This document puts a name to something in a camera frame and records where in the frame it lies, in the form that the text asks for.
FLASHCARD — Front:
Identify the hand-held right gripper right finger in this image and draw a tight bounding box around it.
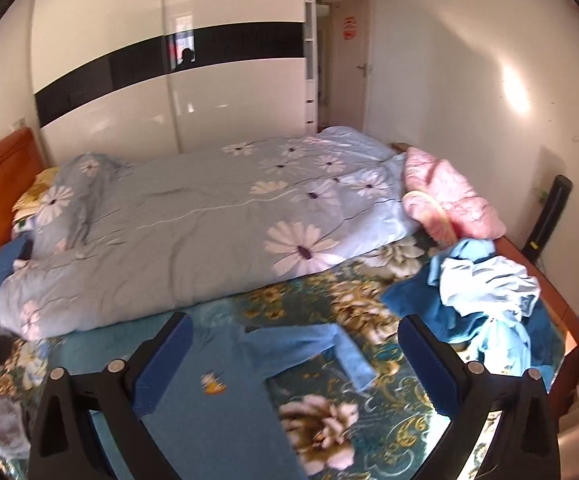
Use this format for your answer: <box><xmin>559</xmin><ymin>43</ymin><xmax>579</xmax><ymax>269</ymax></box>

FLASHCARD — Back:
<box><xmin>398</xmin><ymin>314</ymin><xmax>563</xmax><ymax>480</ymax></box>

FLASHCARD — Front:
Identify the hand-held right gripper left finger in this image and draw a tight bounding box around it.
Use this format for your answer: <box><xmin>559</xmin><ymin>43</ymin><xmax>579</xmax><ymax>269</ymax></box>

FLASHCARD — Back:
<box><xmin>28</xmin><ymin>312</ymin><xmax>195</xmax><ymax>480</ymax></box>

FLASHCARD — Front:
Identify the light blue long-sleeved shirt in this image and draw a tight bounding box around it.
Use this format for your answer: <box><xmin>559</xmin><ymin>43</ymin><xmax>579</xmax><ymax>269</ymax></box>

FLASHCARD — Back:
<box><xmin>89</xmin><ymin>322</ymin><xmax>377</xmax><ymax>480</ymax></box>

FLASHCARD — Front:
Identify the dark blue crumpled garment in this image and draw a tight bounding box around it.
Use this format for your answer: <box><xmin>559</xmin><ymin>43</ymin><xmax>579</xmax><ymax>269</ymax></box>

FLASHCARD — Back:
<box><xmin>382</xmin><ymin>276</ymin><xmax>555</xmax><ymax>378</ymax></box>

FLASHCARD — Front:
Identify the teal floral plush blanket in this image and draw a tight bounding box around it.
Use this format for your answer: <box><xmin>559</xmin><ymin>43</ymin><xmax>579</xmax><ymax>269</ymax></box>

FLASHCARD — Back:
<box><xmin>0</xmin><ymin>237</ymin><xmax>567</xmax><ymax>480</ymax></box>

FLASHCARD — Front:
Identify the pale blue crumpled shirt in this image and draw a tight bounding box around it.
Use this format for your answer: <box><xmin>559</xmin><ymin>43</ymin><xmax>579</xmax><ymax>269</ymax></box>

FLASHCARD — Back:
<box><xmin>427</xmin><ymin>239</ymin><xmax>541</xmax><ymax>386</ymax></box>

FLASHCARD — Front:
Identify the daisy print grey-blue quilt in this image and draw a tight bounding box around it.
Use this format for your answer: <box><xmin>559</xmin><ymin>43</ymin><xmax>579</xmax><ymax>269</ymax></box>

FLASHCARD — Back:
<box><xmin>0</xmin><ymin>126</ymin><xmax>423</xmax><ymax>342</ymax></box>

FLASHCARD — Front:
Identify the pink quilted cloth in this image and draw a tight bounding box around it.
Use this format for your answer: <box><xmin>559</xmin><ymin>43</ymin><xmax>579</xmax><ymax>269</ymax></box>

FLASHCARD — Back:
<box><xmin>402</xmin><ymin>147</ymin><xmax>507</xmax><ymax>246</ymax></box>

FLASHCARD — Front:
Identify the blue pillow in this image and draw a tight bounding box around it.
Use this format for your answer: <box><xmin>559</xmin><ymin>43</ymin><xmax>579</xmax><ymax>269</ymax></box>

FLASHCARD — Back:
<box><xmin>0</xmin><ymin>235</ymin><xmax>32</xmax><ymax>318</ymax></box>

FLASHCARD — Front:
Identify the black tower appliance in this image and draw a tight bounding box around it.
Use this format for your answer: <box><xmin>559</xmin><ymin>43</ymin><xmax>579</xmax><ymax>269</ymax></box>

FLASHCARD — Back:
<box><xmin>522</xmin><ymin>175</ymin><xmax>573</xmax><ymax>263</ymax></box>

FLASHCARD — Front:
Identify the yellow pillow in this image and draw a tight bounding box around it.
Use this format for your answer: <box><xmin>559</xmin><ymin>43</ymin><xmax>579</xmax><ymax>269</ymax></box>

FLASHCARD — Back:
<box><xmin>12</xmin><ymin>167</ymin><xmax>62</xmax><ymax>216</ymax></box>

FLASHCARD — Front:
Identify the white wardrobe with black stripe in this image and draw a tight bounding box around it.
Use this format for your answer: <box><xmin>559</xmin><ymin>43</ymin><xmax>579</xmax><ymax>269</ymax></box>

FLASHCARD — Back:
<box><xmin>29</xmin><ymin>0</ymin><xmax>306</xmax><ymax>168</ymax></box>

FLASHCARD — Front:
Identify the beige wooden door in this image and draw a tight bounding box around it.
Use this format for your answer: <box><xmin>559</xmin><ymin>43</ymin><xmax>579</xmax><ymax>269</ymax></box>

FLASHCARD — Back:
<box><xmin>329</xmin><ymin>0</ymin><xmax>373</xmax><ymax>136</ymax></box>

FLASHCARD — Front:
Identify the white open shelf unit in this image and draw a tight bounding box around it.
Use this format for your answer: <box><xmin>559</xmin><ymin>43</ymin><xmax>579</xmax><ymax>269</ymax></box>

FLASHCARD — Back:
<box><xmin>302</xmin><ymin>0</ymin><xmax>320</xmax><ymax>133</ymax></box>

